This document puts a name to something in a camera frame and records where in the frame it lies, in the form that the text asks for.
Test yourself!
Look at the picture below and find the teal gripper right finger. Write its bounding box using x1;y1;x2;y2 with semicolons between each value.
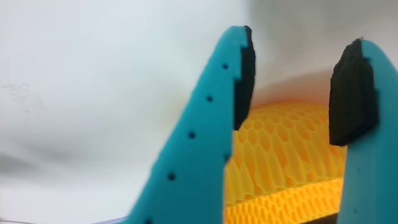
328;38;398;224

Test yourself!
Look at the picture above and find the black box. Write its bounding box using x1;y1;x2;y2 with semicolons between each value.
297;212;340;224

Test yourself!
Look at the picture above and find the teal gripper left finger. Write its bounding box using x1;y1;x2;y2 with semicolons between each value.
123;25;256;224

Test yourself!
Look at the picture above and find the yellow honeycomb basket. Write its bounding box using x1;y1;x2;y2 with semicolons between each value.
223;101;348;224

